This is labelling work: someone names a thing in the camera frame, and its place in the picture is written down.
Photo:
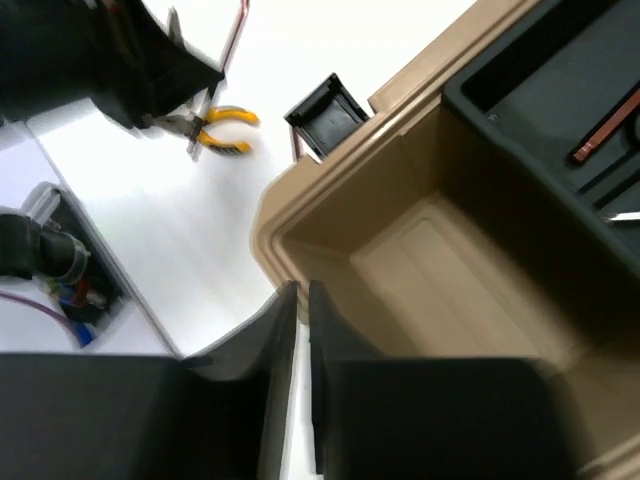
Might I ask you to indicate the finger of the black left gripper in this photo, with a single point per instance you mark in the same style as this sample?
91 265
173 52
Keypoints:
172 74

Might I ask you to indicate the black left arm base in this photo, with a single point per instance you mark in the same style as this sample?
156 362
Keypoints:
48 241

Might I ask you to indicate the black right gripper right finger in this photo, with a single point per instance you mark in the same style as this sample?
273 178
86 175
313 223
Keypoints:
442 413

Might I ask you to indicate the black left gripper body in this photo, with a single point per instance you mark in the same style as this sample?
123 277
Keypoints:
54 53

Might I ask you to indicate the black toolbox tray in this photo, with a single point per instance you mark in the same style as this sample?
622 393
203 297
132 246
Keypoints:
542 92

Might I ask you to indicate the tan plastic toolbox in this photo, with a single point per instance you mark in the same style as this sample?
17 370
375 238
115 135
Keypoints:
431 241

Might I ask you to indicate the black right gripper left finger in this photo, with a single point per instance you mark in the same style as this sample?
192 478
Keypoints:
220 414

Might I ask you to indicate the brown hex key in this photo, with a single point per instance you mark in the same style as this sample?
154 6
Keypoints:
624 115

